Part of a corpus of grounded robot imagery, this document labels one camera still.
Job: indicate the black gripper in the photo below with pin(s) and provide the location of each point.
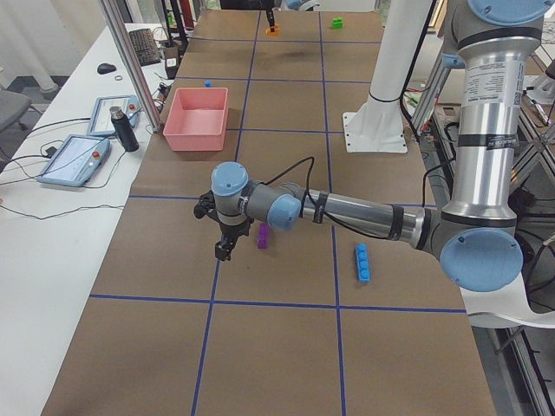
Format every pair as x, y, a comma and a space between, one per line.
232, 231

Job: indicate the black water bottle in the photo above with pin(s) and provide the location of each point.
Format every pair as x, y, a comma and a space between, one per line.
123, 129

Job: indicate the aluminium frame post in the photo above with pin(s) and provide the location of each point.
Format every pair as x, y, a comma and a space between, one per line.
125, 48

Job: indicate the purple block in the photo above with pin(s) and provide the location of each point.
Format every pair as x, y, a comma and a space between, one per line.
263, 237

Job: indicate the black keyboard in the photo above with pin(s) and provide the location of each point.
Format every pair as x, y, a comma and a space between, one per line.
145, 46

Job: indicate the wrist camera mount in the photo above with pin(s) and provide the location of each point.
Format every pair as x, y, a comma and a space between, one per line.
206, 207

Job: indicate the near teach pendant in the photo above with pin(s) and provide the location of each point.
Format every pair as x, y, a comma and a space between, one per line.
75, 161

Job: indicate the black computer mouse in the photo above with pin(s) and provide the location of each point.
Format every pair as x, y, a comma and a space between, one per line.
105, 68

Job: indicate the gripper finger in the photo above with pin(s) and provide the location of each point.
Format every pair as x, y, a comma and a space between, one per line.
268, 7

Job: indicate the pink plastic box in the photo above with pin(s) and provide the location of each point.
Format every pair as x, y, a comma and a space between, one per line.
197, 119

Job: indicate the long blue four-stud block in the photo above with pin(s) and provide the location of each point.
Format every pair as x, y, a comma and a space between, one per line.
362, 263

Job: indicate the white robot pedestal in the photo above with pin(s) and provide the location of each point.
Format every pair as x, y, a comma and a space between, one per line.
377, 126

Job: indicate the orange sloped block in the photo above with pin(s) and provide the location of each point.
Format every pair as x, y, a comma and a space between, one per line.
273, 30

